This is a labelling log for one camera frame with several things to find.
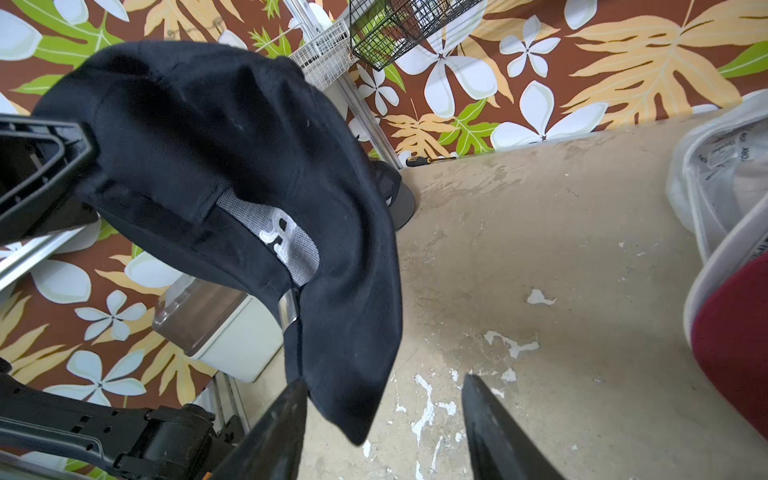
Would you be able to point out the grey baseball cap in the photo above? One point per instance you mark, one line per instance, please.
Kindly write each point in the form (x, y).
(397, 195)

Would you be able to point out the white wire basket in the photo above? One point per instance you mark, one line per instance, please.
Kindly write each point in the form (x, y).
(324, 59)

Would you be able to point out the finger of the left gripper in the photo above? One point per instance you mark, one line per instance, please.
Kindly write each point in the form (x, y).
(42, 161)

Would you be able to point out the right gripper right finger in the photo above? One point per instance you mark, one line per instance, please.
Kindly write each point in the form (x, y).
(498, 446)

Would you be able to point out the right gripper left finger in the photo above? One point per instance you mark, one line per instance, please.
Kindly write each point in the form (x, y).
(273, 448)

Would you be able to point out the black screwdriver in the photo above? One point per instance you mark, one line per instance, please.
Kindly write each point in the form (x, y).
(417, 161)

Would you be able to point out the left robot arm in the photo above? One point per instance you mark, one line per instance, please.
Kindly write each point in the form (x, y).
(162, 443)

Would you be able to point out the black wire basket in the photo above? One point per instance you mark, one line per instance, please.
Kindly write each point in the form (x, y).
(382, 31)

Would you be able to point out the white baseball cap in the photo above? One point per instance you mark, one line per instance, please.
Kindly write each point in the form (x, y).
(717, 188)

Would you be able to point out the black baseball cap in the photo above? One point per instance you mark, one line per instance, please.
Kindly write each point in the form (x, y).
(230, 167)

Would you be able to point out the maroon baseball cap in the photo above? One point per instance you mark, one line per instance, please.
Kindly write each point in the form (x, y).
(729, 342)

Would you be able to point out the brown lidded storage box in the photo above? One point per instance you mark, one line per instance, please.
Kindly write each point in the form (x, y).
(224, 328)

